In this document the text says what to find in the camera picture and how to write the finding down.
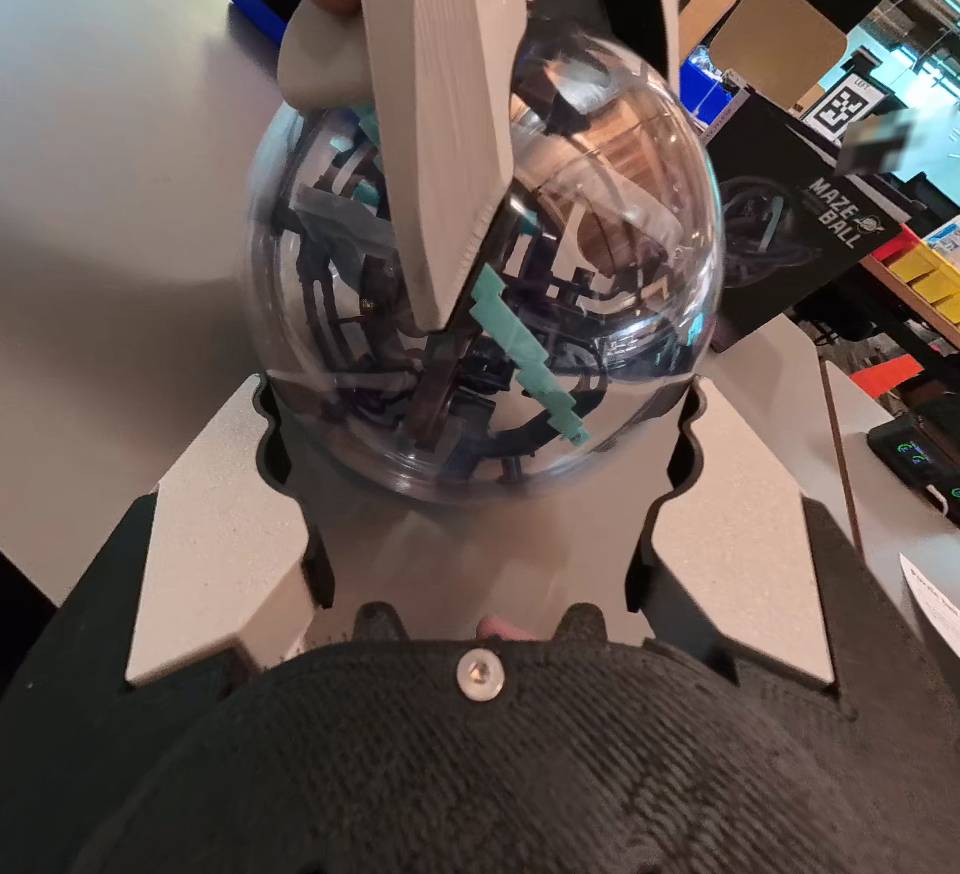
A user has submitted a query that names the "red storage bin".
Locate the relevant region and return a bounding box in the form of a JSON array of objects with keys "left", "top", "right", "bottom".
[{"left": 873, "top": 223, "right": 925, "bottom": 262}]

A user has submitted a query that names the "yellow storage bin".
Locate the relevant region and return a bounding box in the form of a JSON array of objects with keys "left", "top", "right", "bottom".
[
  {"left": 918, "top": 267, "right": 960, "bottom": 324},
  {"left": 888, "top": 244, "right": 939, "bottom": 283}
]

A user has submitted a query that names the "black cardboard toy box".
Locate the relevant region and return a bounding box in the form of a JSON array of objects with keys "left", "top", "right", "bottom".
[{"left": 705, "top": 94, "right": 905, "bottom": 354}]

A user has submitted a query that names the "row of red yellow bins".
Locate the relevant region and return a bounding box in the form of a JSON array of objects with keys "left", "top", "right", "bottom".
[{"left": 861, "top": 252, "right": 960, "bottom": 350}]

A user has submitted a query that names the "clear plastic maze ball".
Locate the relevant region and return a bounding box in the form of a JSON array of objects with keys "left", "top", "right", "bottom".
[{"left": 243, "top": 19, "right": 726, "bottom": 508}]

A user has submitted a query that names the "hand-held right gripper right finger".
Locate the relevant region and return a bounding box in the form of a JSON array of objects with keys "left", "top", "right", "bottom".
[{"left": 624, "top": 375, "right": 837, "bottom": 691}]

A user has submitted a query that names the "tan rounded panel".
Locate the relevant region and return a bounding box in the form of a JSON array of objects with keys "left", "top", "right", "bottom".
[{"left": 708, "top": 0, "right": 850, "bottom": 106}]

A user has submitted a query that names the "printed paper sheet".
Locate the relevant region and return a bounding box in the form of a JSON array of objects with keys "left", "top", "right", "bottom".
[{"left": 898, "top": 552, "right": 960, "bottom": 658}]

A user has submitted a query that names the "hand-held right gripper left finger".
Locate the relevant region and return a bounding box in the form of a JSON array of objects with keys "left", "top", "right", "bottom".
[{"left": 125, "top": 373, "right": 336, "bottom": 688}]

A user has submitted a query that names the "black power bank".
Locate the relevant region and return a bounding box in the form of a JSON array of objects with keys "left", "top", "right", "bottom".
[{"left": 867, "top": 409, "right": 960, "bottom": 524}]

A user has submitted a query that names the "orange paper piece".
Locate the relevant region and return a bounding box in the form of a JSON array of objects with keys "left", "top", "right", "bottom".
[{"left": 849, "top": 354, "right": 925, "bottom": 400}]

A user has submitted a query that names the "black white marker tag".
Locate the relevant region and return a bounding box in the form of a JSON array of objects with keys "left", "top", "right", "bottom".
[{"left": 801, "top": 45, "right": 894, "bottom": 140}]

